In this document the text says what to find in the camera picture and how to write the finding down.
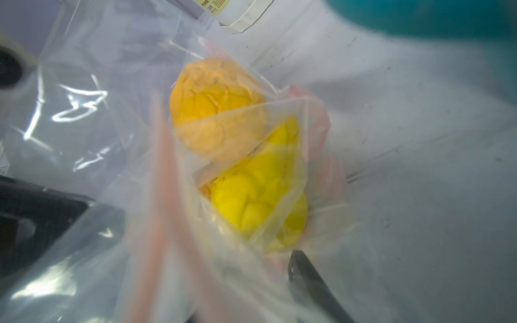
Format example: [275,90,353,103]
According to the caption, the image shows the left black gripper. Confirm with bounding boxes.
[1,176,125,294]

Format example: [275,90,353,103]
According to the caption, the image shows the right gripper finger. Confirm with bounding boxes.
[288,250,354,323]

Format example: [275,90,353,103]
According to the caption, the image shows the bright yellow pear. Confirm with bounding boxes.
[200,117,308,252]

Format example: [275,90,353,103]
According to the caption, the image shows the clear zip-top bag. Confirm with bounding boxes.
[1,1,397,322]

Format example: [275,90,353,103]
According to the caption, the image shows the orange yellow pear left bag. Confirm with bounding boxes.
[170,58,269,162]

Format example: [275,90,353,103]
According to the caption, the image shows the potted green plant white pot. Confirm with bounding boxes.
[193,0,273,34]

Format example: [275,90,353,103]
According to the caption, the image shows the teal plastic basket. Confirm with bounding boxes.
[328,0,516,102]

